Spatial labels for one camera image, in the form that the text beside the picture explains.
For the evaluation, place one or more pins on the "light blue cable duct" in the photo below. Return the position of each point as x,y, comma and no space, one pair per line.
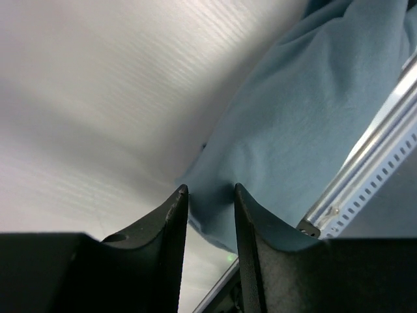
369,184

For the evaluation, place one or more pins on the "blue-grey t-shirt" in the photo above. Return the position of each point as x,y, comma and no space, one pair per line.
291,126

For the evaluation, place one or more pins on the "aluminium front rail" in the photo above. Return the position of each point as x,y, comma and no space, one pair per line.
352,275

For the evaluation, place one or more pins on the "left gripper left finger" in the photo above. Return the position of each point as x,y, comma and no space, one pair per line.
149,256

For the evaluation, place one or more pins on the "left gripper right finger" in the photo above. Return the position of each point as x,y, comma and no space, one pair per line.
269,253

